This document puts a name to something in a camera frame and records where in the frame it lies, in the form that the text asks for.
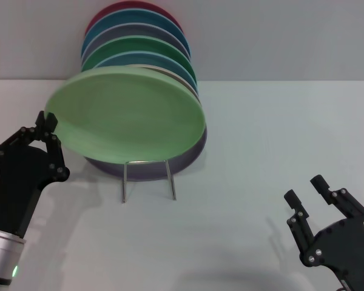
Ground dark green plate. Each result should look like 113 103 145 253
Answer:
80 35 197 86

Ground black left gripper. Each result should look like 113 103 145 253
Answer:
0 110 71 241

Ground dark red plate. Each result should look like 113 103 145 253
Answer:
84 1 184 39

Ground teal blue plate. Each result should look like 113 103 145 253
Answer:
81 8 190 57

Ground grey purple plate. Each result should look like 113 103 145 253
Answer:
81 23 191 61

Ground light blue plate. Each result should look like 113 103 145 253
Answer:
92 50 198 93

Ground light green plate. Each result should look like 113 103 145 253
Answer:
44 65 207 166

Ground metal wire plate rack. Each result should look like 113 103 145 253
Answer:
121 158 177 204

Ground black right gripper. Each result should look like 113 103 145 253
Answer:
283 175 364 291

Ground lavender plate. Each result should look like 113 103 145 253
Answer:
84 123 208 182

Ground beige plate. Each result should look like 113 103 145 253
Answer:
132 64 201 102

